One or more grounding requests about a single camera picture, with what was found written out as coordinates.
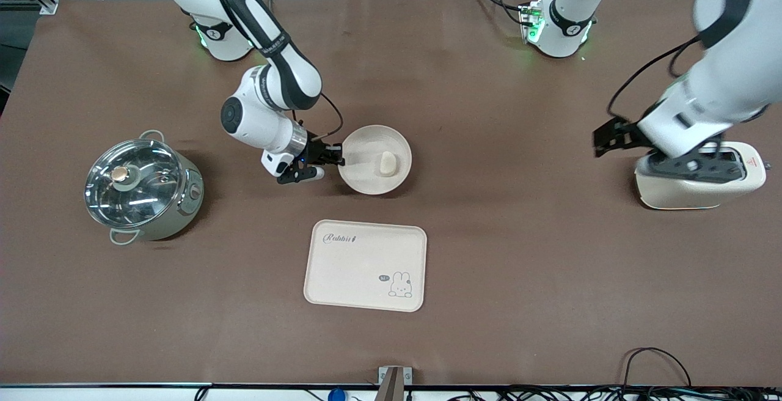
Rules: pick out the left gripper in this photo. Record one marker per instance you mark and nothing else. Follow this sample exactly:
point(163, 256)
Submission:
point(624, 133)

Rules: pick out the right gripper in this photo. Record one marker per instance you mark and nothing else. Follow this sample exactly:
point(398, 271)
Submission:
point(317, 151)

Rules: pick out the cream round plate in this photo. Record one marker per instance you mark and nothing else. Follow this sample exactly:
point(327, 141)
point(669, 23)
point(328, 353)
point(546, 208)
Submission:
point(366, 169)

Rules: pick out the white steamed bun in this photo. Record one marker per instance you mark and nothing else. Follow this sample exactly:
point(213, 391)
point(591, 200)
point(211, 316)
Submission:
point(388, 163)

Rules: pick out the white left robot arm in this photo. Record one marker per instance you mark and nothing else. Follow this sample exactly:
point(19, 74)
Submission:
point(727, 83)

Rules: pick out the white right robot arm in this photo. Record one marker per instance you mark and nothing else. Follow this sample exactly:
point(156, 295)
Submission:
point(275, 52)

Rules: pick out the cream toaster dark top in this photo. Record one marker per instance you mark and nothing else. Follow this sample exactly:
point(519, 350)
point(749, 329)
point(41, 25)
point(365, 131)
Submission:
point(690, 193)

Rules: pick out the cream rabbit print tray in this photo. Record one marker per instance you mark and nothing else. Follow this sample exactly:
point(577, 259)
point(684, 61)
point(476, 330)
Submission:
point(354, 272)

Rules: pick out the brown table cover mat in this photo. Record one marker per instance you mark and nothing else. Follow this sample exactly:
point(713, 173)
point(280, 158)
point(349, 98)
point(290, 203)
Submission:
point(519, 236)

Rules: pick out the control box green light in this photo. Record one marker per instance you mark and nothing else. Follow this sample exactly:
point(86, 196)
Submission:
point(530, 19)

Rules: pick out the glass pot lid copper knob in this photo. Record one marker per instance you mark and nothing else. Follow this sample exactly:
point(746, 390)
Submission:
point(146, 199)

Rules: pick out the blue round object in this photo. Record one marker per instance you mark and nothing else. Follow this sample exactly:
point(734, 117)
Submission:
point(336, 396)

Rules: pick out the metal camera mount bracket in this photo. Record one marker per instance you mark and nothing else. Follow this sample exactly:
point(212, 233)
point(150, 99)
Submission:
point(394, 382)

